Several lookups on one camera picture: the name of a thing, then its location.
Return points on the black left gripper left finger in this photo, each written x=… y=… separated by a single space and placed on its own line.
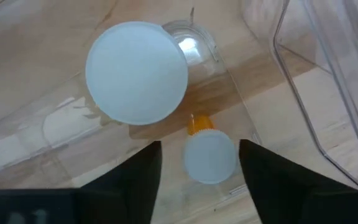
x=104 y=202

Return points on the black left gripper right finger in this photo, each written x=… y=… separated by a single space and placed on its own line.
x=284 y=199

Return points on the small orange pill bottle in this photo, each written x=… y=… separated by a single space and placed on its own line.
x=210 y=155

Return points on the large orange pill bottle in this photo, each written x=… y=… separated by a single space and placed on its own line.
x=135 y=73

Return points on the clear plastic bin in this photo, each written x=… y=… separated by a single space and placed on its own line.
x=36 y=124
x=337 y=77

